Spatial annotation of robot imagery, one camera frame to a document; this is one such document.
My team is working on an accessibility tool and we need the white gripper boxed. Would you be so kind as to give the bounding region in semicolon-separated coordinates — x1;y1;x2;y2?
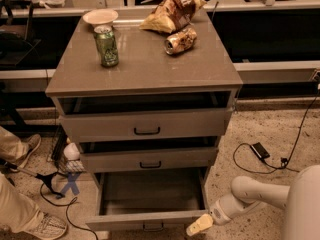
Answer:
186;193;266;236

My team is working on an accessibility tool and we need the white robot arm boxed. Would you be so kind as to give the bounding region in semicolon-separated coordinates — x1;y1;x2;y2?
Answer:
186;165;320;240

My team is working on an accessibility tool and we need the grey drawer cabinet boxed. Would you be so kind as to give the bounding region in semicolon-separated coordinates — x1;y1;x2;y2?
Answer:
45;7;244;182

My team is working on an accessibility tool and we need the black power adapter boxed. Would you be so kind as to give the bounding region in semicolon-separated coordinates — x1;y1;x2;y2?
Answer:
250;142;270;160

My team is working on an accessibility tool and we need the blue tape cross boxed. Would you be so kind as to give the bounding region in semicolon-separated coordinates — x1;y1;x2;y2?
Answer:
61;173;80;196

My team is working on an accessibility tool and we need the crushed can lying down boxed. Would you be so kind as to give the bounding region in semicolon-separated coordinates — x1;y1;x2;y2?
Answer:
164;28;197;55

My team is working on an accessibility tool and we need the person's lower leg with sneaker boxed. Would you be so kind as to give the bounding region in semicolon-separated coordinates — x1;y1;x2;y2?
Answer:
0;174;67;240

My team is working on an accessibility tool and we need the green soda can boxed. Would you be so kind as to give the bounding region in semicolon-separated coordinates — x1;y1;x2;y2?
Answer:
94;25;119;67

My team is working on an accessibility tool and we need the person's upper leg with shoe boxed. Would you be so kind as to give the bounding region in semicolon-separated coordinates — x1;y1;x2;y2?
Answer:
0;127;42;168

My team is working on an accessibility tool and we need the black grabber tool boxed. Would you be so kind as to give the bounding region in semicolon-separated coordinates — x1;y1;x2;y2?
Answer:
0;159;64;198

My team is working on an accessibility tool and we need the crumpled chip bag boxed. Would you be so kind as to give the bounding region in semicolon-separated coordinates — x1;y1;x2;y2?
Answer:
140;0;206;33

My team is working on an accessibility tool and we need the white bowl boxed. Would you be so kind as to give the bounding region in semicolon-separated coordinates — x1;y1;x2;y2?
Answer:
82;8;118;26

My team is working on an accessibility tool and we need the black cable on floor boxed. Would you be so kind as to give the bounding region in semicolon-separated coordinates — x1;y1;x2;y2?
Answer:
232;83;320;175

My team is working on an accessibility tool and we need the top drawer with black handle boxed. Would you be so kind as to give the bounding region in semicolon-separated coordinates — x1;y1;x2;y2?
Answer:
60;91;232;143

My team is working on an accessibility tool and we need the drawer with black handle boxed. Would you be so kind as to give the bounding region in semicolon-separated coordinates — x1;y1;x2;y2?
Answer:
60;91;232;143
80;136;219;173

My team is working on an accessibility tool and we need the middle drawer with black handle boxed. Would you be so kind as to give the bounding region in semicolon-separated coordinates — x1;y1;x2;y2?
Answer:
80;136;219;173

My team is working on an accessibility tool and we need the black cable left floor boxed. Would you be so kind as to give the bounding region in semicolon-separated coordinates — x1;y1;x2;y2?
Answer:
39;183;100;240

